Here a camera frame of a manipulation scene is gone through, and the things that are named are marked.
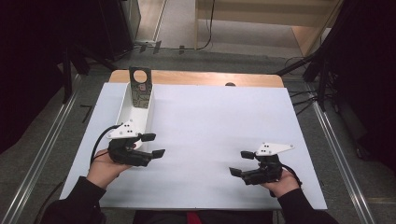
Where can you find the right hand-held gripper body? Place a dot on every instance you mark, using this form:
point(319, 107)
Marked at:
point(264, 174)

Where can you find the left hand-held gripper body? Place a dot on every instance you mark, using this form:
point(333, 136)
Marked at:
point(124, 155)

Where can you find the white plastic bin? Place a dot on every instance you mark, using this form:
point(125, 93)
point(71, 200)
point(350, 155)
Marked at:
point(134, 115)

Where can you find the dark patterned phone case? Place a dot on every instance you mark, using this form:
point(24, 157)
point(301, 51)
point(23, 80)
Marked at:
point(141, 96)

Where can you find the person's right hand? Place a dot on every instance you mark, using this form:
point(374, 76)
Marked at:
point(281, 185)

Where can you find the person's left hand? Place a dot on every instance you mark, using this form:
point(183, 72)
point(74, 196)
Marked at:
point(102, 171)

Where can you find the white table board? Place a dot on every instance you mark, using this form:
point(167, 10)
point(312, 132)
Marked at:
point(202, 140)

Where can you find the black hex key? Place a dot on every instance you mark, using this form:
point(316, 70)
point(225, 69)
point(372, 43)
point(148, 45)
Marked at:
point(87, 114)

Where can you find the person's red garment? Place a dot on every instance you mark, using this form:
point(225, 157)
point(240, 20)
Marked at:
point(193, 218)

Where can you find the person's dark clothing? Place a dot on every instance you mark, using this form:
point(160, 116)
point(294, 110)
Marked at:
point(155, 218)

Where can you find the black metal stand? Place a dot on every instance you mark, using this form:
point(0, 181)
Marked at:
point(323, 81)
point(67, 81)

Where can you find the black cabinet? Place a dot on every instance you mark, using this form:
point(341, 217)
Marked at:
point(115, 28)

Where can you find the black curtain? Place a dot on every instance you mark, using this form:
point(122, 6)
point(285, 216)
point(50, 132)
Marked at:
point(31, 62)
point(367, 62)

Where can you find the light wooden shelf unit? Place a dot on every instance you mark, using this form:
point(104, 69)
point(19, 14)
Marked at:
point(249, 15)

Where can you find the metal floor rail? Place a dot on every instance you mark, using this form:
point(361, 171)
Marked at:
point(339, 155)
point(43, 155)

